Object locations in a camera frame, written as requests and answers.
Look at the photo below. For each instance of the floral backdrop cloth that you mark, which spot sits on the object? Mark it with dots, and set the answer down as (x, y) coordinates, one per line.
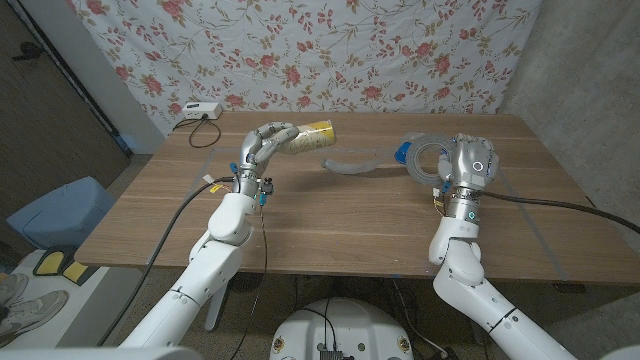
(300, 50)

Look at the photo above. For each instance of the grey sneaker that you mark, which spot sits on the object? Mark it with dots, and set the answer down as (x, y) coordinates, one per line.
(35, 312)
(12, 287)

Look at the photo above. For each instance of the cream plastic drink bottle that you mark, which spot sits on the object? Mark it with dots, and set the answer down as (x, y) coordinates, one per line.
(315, 139)

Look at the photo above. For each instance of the yellow black slipper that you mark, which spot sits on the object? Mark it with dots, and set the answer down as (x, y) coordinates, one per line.
(50, 262)
(75, 271)

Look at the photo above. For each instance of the black door hook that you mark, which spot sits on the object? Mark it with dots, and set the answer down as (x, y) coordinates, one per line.
(27, 50)

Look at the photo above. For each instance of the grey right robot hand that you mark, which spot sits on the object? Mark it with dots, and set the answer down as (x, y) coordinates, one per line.
(470, 160)

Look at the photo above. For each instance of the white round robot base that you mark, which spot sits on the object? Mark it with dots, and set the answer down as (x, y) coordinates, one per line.
(350, 325)

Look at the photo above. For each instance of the grey duct tape roll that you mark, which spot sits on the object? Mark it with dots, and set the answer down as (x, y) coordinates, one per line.
(411, 160)

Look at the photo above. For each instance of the blue plastic bin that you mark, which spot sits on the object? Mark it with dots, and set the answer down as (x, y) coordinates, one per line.
(60, 210)

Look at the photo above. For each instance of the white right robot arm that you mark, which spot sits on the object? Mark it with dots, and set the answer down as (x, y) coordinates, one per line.
(465, 280)

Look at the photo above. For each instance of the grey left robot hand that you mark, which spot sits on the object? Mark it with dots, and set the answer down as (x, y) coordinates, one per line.
(250, 160)

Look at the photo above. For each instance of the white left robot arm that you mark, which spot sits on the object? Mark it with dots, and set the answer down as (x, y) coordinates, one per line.
(210, 270)

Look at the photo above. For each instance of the white power adapter box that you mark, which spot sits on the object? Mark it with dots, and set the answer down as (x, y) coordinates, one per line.
(201, 110)

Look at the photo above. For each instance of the white table leg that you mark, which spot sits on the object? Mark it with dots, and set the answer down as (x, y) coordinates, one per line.
(215, 315)

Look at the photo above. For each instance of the blue bottle cap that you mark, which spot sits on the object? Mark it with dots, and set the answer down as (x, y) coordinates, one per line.
(401, 154)

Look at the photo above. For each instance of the white floor platform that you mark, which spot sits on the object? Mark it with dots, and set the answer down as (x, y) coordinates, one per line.
(75, 310)

